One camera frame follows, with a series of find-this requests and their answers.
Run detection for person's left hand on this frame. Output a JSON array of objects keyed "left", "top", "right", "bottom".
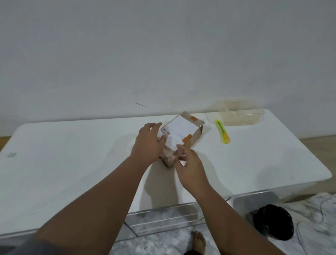
[{"left": 130, "top": 122, "right": 167, "bottom": 165}]

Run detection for person's right hand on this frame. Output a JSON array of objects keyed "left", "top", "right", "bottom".
[{"left": 173, "top": 144, "right": 212, "bottom": 196}]

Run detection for cardboard box with white label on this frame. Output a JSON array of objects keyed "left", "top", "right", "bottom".
[{"left": 157, "top": 111, "right": 205, "bottom": 169}]

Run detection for person's right forearm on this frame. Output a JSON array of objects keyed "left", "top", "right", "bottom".
[{"left": 188, "top": 184, "right": 286, "bottom": 255}]

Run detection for person's left forearm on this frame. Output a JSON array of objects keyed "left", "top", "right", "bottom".
[{"left": 33, "top": 156, "right": 155, "bottom": 255}]

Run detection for yellow utility knife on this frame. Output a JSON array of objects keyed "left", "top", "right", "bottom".
[{"left": 215, "top": 119, "right": 232, "bottom": 144}]

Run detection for clear plastic container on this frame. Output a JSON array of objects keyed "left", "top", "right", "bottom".
[{"left": 204, "top": 98, "right": 265, "bottom": 127}]

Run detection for person's foot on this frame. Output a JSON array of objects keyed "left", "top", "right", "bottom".
[{"left": 190, "top": 231, "right": 207, "bottom": 255}]

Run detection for black bag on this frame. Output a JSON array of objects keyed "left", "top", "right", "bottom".
[{"left": 253, "top": 204, "right": 295, "bottom": 242}]

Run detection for metal table leg frame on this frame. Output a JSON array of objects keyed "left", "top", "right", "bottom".
[{"left": 115, "top": 196, "right": 233, "bottom": 242}]

